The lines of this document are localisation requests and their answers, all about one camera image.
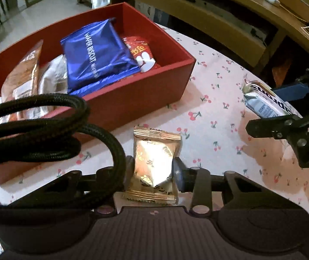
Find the long white green-print packet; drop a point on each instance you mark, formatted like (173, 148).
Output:
(52, 78)

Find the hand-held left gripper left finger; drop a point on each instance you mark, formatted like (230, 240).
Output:
(130, 165)

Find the blue wafer biscuit packet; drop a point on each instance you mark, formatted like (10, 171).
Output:
(94, 54)

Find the red cardboard box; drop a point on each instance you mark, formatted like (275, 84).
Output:
(143, 94)

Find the wooden television cabinet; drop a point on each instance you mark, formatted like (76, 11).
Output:
(211, 13)

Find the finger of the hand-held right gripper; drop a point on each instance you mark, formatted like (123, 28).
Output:
(292, 91)
(273, 127)

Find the white power adapter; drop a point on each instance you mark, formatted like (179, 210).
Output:
(271, 0)

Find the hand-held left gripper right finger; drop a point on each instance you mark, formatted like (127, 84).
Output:
(180, 174)

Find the cherry print tablecloth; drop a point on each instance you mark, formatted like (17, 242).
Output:
(219, 108)

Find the gold foil snack packet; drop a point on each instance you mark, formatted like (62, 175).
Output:
(154, 154)

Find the orange-brown translucent snack packet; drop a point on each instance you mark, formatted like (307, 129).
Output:
(21, 78)

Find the white and green wafer packet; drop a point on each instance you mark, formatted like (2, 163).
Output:
(263, 100)

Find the red gummy candy packet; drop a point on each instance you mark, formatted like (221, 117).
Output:
(143, 54)

